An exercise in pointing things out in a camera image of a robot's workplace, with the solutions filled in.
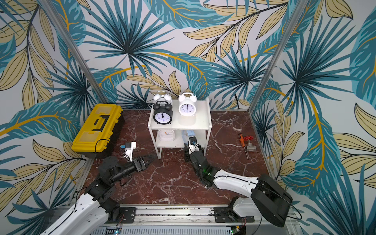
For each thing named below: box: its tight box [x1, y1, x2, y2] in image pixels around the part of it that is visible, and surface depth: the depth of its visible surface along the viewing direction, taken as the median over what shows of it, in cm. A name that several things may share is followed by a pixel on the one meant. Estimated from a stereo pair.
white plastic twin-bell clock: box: [178, 92, 198, 118], surface depth 69 cm
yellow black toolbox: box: [71, 103, 125, 159], surface depth 89 cm
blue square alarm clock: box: [181, 129, 196, 145], surface depth 81 cm
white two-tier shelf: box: [147, 97, 212, 160], surface depth 72 cm
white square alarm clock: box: [158, 129, 175, 142], surface depth 81 cm
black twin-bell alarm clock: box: [152, 100, 173, 125], surface depth 66 cm
